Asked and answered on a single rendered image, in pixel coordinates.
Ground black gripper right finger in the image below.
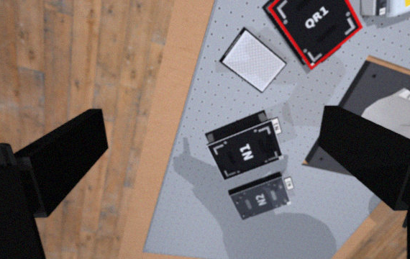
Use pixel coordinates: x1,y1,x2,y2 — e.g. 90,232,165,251
318,106,410,259

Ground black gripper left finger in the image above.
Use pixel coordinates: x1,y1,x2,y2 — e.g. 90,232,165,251
0,109,109,259

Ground black rectangular nest with red border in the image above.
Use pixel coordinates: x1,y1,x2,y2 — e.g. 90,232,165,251
262,0,363,70

